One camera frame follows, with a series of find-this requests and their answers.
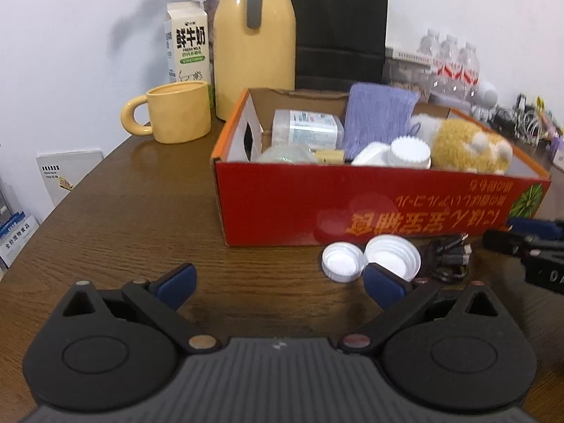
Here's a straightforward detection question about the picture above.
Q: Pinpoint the pale pink ribbed lid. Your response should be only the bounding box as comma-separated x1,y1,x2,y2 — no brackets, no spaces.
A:
364,234,422,282

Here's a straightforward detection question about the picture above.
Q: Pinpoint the small white lid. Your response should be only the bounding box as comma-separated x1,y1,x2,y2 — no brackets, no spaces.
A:
321,241,366,284

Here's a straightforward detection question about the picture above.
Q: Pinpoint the yellow white plush alpaca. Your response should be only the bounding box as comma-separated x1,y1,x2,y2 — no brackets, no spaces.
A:
409,114,513,175

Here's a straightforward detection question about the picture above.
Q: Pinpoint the white tissue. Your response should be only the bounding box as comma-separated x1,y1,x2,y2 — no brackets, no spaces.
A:
351,141,390,167

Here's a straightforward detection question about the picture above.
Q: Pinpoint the yellow sponge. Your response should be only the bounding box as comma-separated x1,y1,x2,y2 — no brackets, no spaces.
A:
314,149,345,165

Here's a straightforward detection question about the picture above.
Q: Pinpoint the clear cotton swab box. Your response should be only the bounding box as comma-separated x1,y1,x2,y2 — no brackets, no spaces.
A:
271,109,344,150

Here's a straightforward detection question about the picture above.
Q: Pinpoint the purple cloth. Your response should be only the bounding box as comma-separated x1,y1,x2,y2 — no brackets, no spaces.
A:
342,83,420,160

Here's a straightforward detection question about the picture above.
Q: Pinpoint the iridescent plastic bag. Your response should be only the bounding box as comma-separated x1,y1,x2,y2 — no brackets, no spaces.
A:
256,143,318,164

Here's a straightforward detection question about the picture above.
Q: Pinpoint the large white ribbed lid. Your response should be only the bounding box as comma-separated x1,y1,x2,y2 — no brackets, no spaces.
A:
387,136,431,169

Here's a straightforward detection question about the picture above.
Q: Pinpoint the purple white box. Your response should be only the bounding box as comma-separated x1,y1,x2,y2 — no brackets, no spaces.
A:
550,136,564,171

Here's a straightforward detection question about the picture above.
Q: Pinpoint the red orange cardboard box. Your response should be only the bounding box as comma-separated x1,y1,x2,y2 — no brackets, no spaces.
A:
211,89,551,246

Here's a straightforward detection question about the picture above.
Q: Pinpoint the small white robot figure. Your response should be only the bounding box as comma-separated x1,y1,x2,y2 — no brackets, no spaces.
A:
470,79,498,122

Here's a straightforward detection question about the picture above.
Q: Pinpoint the water bottle right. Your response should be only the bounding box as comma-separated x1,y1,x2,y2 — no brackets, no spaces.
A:
458,41,480,100

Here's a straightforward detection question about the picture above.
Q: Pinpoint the water bottle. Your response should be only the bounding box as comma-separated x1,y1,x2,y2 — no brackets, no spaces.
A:
458,41,480,100
417,29,441,58
433,35,461,97

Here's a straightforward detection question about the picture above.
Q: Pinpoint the water bottle middle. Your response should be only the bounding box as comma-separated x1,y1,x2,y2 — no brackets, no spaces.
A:
433,35,461,97

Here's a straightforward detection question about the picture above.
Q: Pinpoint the yellow ceramic mug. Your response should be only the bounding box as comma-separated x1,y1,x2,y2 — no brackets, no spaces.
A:
121,81,211,144

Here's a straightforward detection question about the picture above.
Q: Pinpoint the clear seed container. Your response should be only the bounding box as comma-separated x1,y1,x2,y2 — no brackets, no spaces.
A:
382,58,432,103

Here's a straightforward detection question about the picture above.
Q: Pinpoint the water bottle left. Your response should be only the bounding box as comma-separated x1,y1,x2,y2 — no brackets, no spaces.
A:
417,29,441,58

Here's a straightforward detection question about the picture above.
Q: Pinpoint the white flat box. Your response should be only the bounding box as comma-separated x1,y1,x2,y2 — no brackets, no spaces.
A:
385,47,433,66

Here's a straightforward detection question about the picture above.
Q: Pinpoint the white milk carton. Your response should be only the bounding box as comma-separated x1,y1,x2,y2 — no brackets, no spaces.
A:
164,1,214,107

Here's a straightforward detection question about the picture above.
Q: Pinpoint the black paper bag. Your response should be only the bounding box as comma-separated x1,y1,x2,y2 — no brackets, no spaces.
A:
292,0,388,92

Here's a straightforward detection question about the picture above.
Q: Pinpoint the yellow thermos jug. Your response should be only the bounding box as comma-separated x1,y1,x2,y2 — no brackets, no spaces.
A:
213,0,296,121

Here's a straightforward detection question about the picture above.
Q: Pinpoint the tangled cables pile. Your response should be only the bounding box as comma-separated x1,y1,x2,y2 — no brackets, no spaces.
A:
493,93,561,145

